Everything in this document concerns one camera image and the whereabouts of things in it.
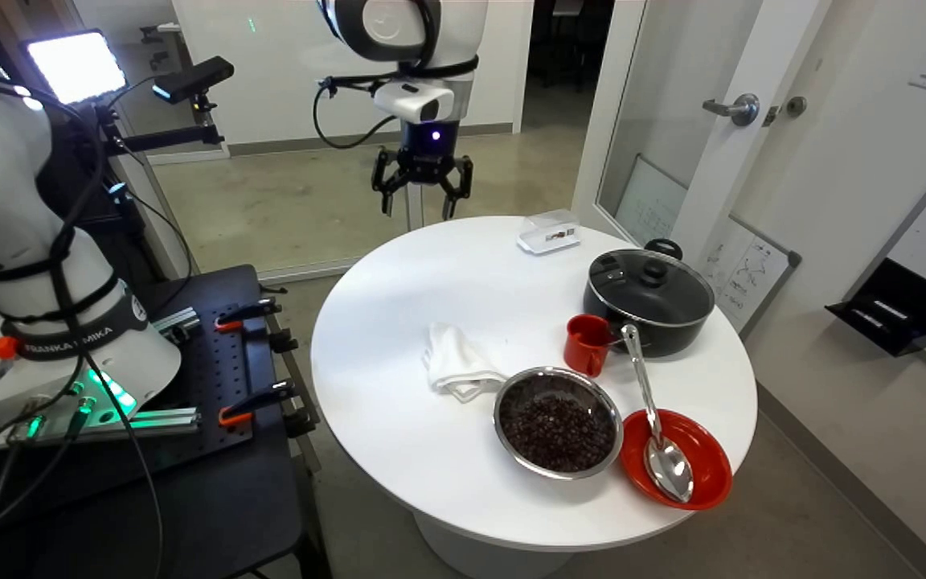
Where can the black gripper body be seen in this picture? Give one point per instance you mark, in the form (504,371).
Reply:
(426,156)

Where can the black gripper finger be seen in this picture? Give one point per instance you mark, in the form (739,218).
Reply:
(449,212)
(386,200)

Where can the white cloth towel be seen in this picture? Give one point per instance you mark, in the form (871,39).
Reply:
(458,369)

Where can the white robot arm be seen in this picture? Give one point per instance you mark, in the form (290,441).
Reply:
(69,320)

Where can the red mug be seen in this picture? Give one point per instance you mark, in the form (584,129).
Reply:
(589,341)

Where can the black cooking pot with lid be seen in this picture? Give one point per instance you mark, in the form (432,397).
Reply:
(652,289)

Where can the steel bowl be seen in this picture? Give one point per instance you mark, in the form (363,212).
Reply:
(556,424)

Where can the white door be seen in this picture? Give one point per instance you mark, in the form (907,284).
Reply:
(656,161)

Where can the small whiteboard on floor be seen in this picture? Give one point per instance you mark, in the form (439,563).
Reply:
(747,271)

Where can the bright light panel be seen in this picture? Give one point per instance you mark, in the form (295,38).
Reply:
(77,66)

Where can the black robot cart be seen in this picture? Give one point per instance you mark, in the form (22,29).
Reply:
(174,494)

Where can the metal spoon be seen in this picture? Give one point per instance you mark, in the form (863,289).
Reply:
(665,460)

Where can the red plate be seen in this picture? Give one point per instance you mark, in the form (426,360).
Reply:
(704,455)

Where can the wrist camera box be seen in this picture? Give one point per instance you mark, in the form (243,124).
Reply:
(415,102)

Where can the black camera on stand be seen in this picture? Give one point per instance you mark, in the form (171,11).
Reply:
(193,81)

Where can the metal door handle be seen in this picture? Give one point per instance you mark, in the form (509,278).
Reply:
(739,112)

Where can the black wall file holder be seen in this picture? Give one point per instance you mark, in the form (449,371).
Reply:
(887,311)

